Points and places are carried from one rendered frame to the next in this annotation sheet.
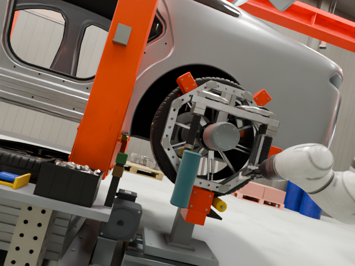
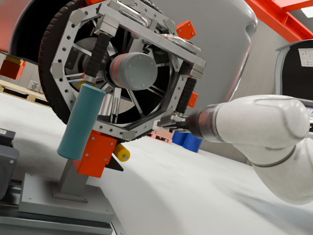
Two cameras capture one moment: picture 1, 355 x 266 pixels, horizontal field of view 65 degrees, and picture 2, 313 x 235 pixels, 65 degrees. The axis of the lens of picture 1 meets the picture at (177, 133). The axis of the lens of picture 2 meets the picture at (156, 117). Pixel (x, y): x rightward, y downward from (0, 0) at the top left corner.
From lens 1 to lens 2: 0.42 m
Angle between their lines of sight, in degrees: 20
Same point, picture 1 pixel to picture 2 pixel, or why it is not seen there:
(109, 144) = not seen: outside the picture
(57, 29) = not seen: outside the picture
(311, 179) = (271, 148)
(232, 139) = (147, 76)
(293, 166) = (252, 128)
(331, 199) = (288, 176)
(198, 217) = (95, 168)
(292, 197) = (179, 134)
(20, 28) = not seen: outside the picture
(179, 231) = (70, 181)
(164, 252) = (47, 208)
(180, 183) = (73, 127)
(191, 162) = (91, 100)
